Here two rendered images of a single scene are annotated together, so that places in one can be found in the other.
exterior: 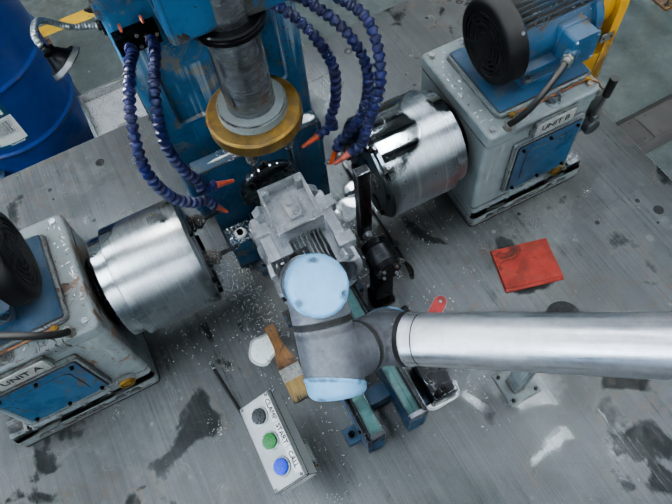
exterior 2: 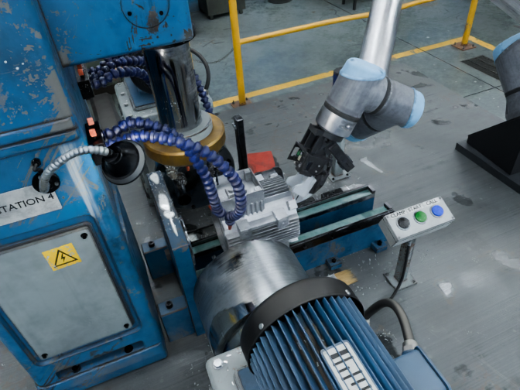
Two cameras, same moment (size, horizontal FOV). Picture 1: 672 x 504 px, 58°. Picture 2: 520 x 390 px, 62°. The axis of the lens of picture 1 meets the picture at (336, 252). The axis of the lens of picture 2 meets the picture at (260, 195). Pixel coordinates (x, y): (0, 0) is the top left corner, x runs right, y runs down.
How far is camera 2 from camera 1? 1.18 m
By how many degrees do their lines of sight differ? 55
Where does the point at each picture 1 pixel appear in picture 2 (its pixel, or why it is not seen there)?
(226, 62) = (189, 61)
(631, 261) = (264, 129)
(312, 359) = (405, 92)
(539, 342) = (387, 24)
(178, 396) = not seen: hidden behind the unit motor
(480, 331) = (376, 48)
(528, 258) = (255, 161)
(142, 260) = (280, 271)
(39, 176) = not seen: outside the picture
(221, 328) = not seen: hidden behind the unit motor
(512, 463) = (384, 179)
